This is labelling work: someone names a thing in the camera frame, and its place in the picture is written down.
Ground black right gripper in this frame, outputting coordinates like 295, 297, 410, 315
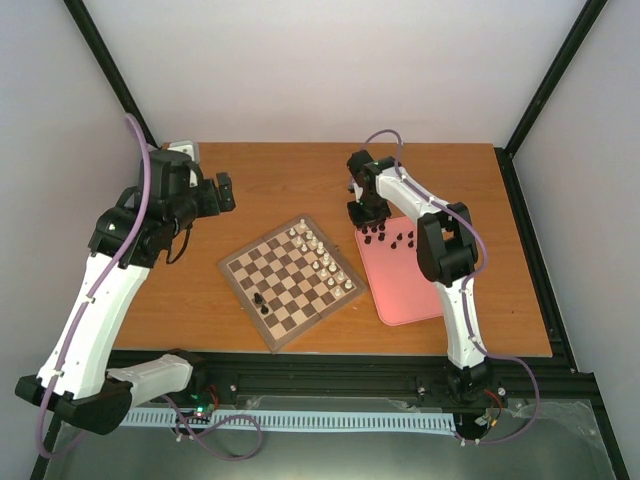
347, 193, 391, 231

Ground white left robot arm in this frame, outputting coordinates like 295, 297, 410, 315
15, 150, 235, 435

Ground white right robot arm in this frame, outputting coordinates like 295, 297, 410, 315
347, 150, 490, 405

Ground white chess pieces row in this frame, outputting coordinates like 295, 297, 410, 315
281, 217, 357, 300

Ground wooden chess board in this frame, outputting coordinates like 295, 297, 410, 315
218, 214, 367, 353

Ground pink plastic tray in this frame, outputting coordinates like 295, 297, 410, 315
355, 216, 442, 327

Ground light blue cable duct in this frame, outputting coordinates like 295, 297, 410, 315
121, 407, 456, 436

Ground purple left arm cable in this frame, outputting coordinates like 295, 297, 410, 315
37, 113, 263, 459

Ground black aluminium frame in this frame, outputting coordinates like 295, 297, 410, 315
29, 0, 631, 480

